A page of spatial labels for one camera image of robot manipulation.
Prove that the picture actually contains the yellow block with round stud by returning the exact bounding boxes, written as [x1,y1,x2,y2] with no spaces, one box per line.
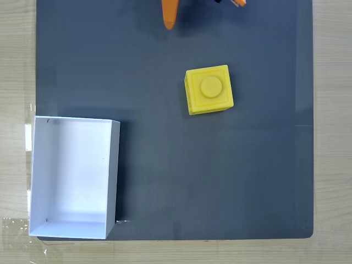
[184,64,235,116]

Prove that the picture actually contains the white open cardboard box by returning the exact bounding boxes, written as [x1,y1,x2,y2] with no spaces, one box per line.
[28,115,121,240]

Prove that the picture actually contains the dark grey mat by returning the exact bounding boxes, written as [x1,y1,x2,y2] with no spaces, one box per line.
[35,0,315,242]

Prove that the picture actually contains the clear tape strip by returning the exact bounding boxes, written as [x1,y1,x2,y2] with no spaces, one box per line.
[1,216,48,258]
[24,103,37,152]

